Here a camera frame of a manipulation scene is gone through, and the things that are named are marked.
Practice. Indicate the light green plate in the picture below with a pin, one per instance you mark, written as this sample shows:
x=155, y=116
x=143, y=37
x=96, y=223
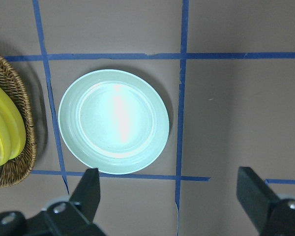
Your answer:
x=114, y=121

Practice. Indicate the brown wicker basket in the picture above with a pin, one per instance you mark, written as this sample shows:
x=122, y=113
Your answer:
x=17, y=169

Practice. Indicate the yellow banana bunch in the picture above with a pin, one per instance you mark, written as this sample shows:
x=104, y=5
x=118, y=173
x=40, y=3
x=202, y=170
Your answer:
x=12, y=130

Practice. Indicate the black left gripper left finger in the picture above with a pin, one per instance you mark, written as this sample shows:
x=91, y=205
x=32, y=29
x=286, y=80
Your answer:
x=86, y=196

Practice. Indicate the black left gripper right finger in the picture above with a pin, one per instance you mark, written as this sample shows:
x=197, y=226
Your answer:
x=255, y=197

